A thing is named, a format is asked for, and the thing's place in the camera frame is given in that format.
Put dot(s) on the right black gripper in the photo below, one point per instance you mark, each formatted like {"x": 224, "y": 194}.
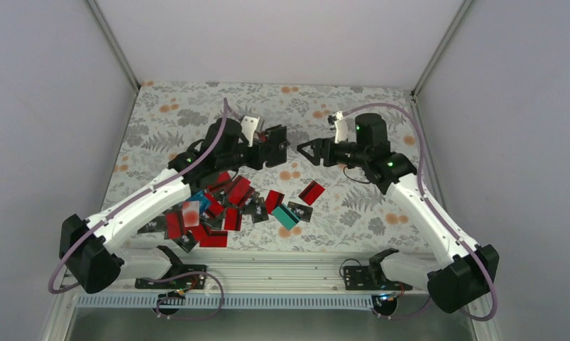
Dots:
{"x": 318, "y": 145}

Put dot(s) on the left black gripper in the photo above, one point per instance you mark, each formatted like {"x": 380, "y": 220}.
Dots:
{"x": 259, "y": 156}

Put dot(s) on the red striped card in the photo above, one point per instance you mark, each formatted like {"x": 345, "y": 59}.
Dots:
{"x": 311, "y": 193}

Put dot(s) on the black card holder wallet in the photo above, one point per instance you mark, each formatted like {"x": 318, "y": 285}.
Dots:
{"x": 276, "y": 144}

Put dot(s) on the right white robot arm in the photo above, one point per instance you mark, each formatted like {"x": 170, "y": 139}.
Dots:
{"x": 462, "y": 270}

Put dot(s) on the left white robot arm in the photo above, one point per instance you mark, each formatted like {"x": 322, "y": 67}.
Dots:
{"x": 89, "y": 247}

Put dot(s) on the red card middle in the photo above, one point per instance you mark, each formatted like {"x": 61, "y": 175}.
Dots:
{"x": 273, "y": 200}

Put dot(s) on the blue card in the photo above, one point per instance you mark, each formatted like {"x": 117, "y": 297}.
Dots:
{"x": 203, "y": 201}

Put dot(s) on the black VIP card right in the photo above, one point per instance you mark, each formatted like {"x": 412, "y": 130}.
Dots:
{"x": 302, "y": 211}

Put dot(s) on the teal card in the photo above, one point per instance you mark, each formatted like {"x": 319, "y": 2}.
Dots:
{"x": 286, "y": 217}

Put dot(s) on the red card front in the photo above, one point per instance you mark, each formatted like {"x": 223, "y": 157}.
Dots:
{"x": 214, "y": 241}

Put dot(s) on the black card front left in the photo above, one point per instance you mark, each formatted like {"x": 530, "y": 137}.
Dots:
{"x": 186, "y": 242}

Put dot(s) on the black card left lower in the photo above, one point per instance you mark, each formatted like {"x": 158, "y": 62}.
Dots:
{"x": 159, "y": 224}

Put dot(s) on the floral patterned table mat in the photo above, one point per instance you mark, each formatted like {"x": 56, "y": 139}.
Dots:
{"x": 348, "y": 216}

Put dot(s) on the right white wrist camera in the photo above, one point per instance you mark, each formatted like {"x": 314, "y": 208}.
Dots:
{"x": 337, "y": 123}

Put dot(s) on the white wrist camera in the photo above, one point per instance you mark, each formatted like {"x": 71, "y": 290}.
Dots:
{"x": 337, "y": 123}
{"x": 249, "y": 126}

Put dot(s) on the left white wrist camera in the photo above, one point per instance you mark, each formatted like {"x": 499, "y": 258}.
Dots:
{"x": 249, "y": 126}

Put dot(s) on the aluminium rail frame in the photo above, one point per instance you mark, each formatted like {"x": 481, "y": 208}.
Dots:
{"x": 289, "y": 265}

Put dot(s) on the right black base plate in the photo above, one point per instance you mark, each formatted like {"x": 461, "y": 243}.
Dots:
{"x": 357, "y": 278}

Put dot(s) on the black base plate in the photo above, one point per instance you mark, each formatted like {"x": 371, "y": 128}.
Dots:
{"x": 195, "y": 281}
{"x": 357, "y": 278}

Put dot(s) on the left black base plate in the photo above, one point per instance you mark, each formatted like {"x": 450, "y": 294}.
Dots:
{"x": 195, "y": 281}

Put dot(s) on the blue grey cable duct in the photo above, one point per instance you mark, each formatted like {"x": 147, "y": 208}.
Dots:
{"x": 229, "y": 301}

